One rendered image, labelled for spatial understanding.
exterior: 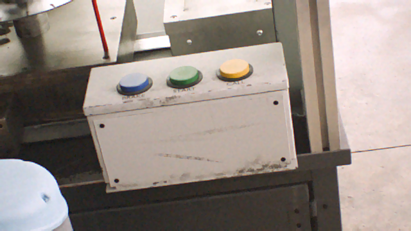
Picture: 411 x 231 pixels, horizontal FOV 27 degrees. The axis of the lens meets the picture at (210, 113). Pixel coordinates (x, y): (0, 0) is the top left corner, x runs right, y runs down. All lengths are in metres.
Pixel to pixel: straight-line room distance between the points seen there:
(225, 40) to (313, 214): 0.31
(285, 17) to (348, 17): 1.98
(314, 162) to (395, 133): 1.33
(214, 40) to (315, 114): 0.23
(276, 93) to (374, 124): 1.48
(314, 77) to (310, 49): 0.04
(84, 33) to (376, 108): 1.40
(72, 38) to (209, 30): 0.25
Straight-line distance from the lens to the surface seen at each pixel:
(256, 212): 1.32
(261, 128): 1.16
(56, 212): 0.90
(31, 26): 1.48
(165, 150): 1.18
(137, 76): 1.17
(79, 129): 1.38
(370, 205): 2.30
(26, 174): 0.92
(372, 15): 3.21
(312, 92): 1.18
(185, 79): 1.14
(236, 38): 1.33
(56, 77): 1.37
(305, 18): 1.12
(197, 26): 1.32
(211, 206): 1.31
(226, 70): 1.14
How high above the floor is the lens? 1.48
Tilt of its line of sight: 33 degrees down
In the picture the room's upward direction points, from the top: 10 degrees counter-clockwise
